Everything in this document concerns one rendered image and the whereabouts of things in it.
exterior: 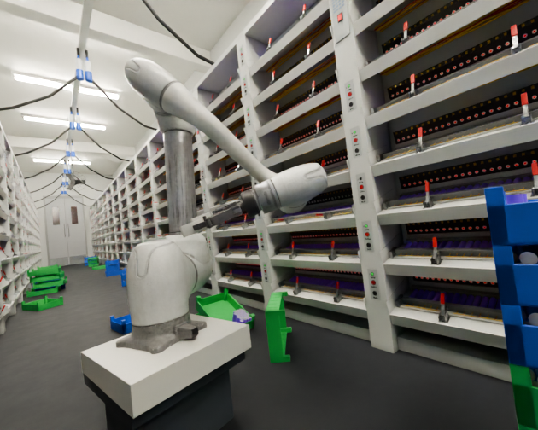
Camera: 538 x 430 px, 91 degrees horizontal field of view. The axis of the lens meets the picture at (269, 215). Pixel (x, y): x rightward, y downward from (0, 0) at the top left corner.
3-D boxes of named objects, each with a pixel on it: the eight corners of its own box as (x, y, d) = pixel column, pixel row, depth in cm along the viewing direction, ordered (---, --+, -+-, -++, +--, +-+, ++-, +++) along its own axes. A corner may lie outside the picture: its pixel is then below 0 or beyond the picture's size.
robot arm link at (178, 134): (152, 301, 87) (181, 287, 109) (199, 299, 86) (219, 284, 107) (139, 77, 91) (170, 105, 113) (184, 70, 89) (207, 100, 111)
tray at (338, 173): (352, 181, 112) (343, 149, 110) (264, 201, 159) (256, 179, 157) (374, 170, 125) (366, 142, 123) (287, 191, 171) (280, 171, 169)
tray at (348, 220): (358, 226, 111) (352, 206, 110) (268, 233, 158) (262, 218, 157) (379, 211, 124) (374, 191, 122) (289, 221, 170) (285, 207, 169)
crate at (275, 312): (270, 363, 104) (290, 362, 104) (265, 311, 105) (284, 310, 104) (276, 332, 134) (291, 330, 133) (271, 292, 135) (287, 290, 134)
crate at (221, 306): (254, 328, 143) (255, 315, 141) (220, 341, 130) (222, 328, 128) (225, 299, 165) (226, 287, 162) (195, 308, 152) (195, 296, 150)
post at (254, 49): (275, 316, 155) (243, 28, 162) (266, 314, 162) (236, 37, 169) (299, 307, 168) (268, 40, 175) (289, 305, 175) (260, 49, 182)
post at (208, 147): (218, 299, 209) (195, 84, 216) (213, 298, 216) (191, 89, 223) (239, 293, 222) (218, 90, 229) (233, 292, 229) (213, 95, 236)
